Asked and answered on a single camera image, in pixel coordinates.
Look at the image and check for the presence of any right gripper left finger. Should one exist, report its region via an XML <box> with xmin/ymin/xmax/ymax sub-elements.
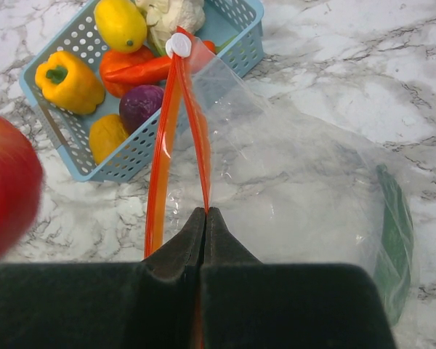
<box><xmin>0</xmin><ymin>208</ymin><xmax>206</xmax><ymax>348</ymax></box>

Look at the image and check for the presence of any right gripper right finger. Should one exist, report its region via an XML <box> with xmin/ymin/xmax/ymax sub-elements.
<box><xmin>201</xmin><ymin>208</ymin><xmax>395</xmax><ymax>348</ymax></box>

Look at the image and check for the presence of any clear zip top bag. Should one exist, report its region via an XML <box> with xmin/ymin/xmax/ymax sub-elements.
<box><xmin>145</xmin><ymin>28</ymin><xmax>419</xmax><ymax>348</ymax></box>

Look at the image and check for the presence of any green cucumber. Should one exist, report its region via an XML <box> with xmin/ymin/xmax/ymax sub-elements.
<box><xmin>374</xmin><ymin>164</ymin><xmax>414</xmax><ymax>326</ymax></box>

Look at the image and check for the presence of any red apple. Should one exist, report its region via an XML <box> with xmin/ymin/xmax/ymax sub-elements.
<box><xmin>0</xmin><ymin>116</ymin><xmax>44</xmax><ymax>256</ymax></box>

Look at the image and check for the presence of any blue plastic basket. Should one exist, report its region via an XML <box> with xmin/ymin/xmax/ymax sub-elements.
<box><xmin>20</xmin><ymin>1</ymin><xmax>265</xmax><ymax>182</ymax></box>

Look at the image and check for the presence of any yellow lemon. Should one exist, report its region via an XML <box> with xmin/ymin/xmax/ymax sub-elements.
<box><xmin>94</xmin><ymin>0</ymin><xmax>148</xmax><ymax>53</ymax></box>

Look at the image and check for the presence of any yellow orange potato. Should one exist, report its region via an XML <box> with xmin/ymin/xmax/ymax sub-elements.
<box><xmin>89</xmin><ymin>113</ymin><xmax>129</xmax><ymax>164</ymax></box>

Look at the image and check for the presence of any purple cabbage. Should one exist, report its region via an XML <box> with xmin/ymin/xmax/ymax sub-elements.
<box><xmin>119</xmin><ymin>85</ymin><xmax>164</xmax><ymax>134</ymax></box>

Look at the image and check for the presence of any yellow bell pepper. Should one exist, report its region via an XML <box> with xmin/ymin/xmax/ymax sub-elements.
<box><xmin>35</xmin><ymin>51</ymin><xmax>105</xmax><ymax>115</ymax></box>

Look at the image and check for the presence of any orange pumpkin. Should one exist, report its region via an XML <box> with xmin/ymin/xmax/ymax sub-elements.
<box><xmin>99</xmin><ymin>45</ymin><xmax>155</xmax><ymax>98</ymax></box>

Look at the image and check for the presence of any red chili pepper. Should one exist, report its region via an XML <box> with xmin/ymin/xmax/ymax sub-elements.
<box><xmin>101</xmin><ymin>41</ymin><xmax>217</xmax><ymax>85</ymax></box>

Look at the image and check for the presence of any white cauliflower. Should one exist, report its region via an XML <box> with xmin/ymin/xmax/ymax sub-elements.
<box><xmin>134</xmin><ymin>0</ymin><xmax>206</xmax><ymax>56</ymax></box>

